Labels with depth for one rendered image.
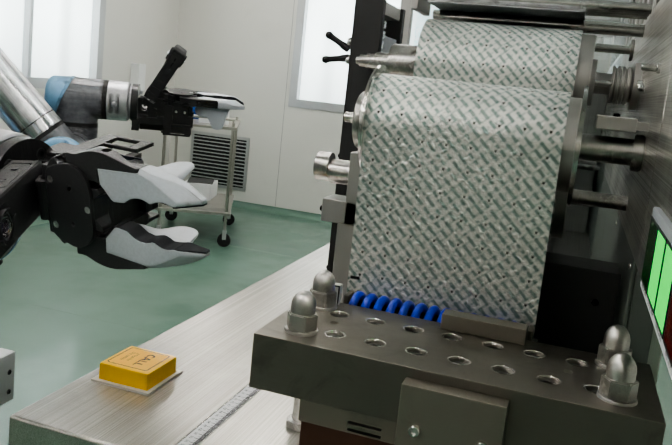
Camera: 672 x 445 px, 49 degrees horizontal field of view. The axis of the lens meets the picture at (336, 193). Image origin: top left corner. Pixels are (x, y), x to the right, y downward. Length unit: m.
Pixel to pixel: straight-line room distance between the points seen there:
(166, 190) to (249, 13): 6.61
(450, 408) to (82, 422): 0.41
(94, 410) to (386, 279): 0.38
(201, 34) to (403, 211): 6.51
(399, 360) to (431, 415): 0.06
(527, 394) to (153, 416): 0.42
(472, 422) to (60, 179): 0.42
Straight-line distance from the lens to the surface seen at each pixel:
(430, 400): 0.73
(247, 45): 7.13
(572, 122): 0.89
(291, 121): 6.94
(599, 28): 1.28
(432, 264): 0.92
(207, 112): 1.44
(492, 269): 0.91
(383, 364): 0.75
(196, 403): 0.93
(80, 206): 0.62
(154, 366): 0.97
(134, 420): 0.89
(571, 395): 0.75
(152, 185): 0.57
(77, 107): 1.45
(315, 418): 0.81
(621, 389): 0.75
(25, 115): 1.34
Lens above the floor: 1.30
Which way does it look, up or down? 9 degrees down
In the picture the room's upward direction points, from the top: 6 degrees clockwise
